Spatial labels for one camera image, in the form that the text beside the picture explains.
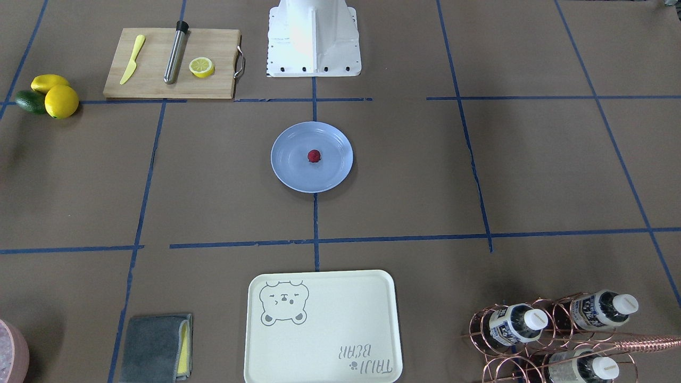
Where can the red strawberry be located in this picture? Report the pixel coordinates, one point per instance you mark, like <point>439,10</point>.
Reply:
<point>314,156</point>

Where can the blue round plate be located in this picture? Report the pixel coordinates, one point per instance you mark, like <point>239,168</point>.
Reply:
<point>288,157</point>

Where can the cream bear tray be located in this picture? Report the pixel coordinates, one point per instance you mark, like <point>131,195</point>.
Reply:
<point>334,326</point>

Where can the lemon half slice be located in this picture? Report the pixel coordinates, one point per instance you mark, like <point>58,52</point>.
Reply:
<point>201,67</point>

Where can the wooden cutting board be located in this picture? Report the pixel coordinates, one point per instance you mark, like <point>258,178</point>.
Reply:
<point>146,64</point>

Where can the steel cylinder black cap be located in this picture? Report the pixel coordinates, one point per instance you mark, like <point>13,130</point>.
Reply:
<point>175,58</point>

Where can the bottle white cap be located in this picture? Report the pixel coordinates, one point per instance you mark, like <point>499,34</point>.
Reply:
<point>587,369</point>
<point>602,310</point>
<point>513,325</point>

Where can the grey yellow folded cloth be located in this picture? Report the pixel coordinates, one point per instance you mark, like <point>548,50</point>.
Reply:
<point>158,348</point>

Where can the yellow plastic knife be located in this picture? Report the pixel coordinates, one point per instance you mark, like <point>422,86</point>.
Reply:
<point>132,64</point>

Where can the yellow lemon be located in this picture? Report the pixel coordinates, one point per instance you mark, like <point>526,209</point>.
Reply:
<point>48,81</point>
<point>61,101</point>

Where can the bottom bottle white cap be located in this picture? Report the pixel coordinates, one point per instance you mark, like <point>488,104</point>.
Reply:
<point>587,369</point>

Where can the pink bowl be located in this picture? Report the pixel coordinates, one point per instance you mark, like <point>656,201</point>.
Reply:
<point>15,354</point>

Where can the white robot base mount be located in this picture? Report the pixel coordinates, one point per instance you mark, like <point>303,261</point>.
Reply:
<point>313,38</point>

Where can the copper wire bottle rack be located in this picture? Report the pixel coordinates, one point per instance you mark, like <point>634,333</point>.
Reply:
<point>562,342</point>

